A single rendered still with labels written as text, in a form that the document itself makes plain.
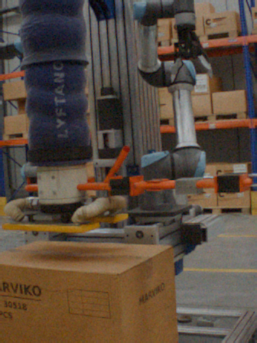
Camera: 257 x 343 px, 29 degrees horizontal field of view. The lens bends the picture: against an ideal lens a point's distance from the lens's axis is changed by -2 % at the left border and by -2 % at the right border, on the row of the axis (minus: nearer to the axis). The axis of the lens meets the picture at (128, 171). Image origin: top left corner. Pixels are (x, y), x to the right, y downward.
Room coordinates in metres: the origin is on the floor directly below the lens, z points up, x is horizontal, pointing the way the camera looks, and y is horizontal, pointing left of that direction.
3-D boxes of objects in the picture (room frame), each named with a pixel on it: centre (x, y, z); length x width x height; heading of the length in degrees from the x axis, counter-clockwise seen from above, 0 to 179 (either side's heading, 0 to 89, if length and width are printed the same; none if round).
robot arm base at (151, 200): (2.13, -0.11, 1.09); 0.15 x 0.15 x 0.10
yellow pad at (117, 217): (1.84, 0.18, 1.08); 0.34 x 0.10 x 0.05; 61
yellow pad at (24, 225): (1.67, 0.28, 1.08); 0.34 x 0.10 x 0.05; 61
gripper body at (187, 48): (1.82, -0.24, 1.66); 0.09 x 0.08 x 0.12; 154
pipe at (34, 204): (1.76, 0.23, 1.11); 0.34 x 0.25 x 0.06; 61
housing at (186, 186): (1.53, -0.18, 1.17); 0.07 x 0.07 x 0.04; 61
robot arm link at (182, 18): (1.82, -0.25, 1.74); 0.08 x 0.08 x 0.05
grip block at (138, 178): (1.64, 0.01, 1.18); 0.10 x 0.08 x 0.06; 151
